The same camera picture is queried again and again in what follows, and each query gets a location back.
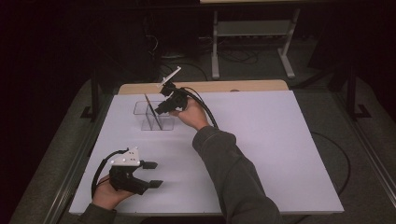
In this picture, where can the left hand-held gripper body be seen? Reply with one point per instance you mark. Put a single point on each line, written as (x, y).
(124, 180)

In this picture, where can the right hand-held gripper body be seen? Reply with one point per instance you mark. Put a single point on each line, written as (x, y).
(180, 101)

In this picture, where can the clear plastic organizer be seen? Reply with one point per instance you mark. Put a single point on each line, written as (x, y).
(143, 124)

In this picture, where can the person's right hand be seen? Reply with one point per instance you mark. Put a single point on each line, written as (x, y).
(194, 115)

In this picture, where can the person's left hand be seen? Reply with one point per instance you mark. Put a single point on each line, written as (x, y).
(106, 196)

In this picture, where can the light wooden table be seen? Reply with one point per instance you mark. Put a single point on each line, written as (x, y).
(233, 85)

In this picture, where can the white metal stand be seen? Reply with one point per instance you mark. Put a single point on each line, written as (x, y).
(214, 56)

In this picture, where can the white board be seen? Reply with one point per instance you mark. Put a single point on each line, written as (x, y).
(274, 140)

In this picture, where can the aluminium rail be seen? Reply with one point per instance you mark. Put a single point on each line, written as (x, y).
(67, 186)
(379, 165)

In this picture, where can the black metal stand post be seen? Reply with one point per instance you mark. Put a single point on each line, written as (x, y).
(351, 93)
(95, 99)

